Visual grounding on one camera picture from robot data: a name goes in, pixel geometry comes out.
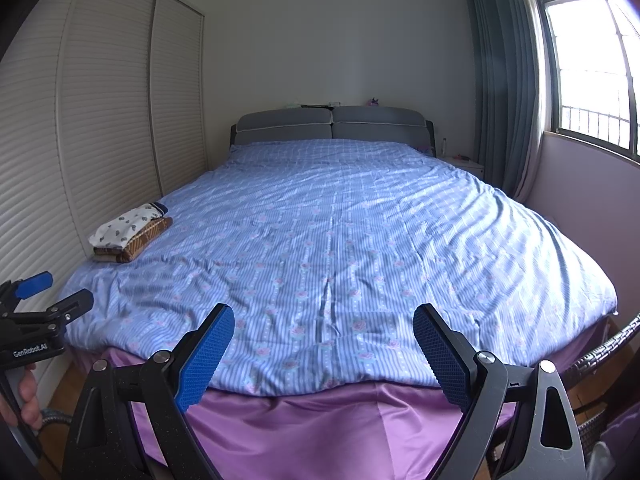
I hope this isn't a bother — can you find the person's left hand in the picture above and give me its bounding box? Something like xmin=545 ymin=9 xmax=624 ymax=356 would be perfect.
xmin=0 ymin=362 xmax=44 ymax=432

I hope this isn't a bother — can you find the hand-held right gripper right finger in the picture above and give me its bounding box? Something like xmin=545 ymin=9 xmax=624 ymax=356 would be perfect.
xmin=413 ymin=303 xmax=587 ymax=480

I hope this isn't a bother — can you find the white nightstand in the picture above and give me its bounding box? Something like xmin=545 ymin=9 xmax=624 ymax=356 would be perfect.
xmin=444 ymin=155 xmax=485 ymax=177

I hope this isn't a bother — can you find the grey-blue curtain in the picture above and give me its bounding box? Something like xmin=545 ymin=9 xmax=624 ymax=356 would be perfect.
xmin=465 ymin=0 xmax=547 ymax=202

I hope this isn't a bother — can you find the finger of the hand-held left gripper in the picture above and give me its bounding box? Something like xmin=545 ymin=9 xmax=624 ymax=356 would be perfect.
xmin=0 ymin=271 xmax=54 ymax=311
xmin=45 ymin=289 xmax=95 ymax=325

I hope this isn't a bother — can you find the purple bed skirt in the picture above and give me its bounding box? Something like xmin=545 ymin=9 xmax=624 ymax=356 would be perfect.
xmin=67 ymin=345 xmax=531 ymax=480

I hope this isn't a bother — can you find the window with railing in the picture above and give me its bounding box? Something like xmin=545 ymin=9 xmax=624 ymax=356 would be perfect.
xmin=537 ymin=0 xmax=640 ymax=164

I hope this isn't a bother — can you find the grey headboard cushion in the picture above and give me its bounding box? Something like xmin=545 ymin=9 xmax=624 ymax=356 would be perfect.
xmin=331 ymin=105 xmax=427 ymax=144
xmin=235 ymin=108 xmax=334 ymax=147

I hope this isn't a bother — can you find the white printed polo shirt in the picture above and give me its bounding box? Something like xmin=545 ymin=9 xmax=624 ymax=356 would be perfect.
xmin=89 ymin=201 xmax=169 ymax=252

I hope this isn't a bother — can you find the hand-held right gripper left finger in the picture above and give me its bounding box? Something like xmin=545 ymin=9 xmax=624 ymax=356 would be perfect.
xmin=61 ymin=303 xmax=236 ymax=480

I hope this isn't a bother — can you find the wicker basket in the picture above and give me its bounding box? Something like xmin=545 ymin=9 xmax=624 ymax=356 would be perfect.
xmin=560 ymin=312 xmax=640 ymax=480

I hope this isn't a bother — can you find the white louvered wardrobe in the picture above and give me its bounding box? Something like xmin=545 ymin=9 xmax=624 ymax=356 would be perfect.
xmin=0 ymin=0 xmax=209 ymax=401

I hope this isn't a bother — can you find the lilac cloth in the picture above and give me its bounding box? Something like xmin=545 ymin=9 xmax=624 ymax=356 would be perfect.
xmin=585 ymin=400 xmax=640 ymax=480

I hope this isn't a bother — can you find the blue floral bedsheet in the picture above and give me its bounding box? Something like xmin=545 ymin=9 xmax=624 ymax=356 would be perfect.
xmin=65 ymin=140 xmax=619 ymax=397

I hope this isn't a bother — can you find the brown folded garment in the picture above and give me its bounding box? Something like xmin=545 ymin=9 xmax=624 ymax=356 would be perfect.
xmin=94 ymin=217 xmax=174 ymax=264

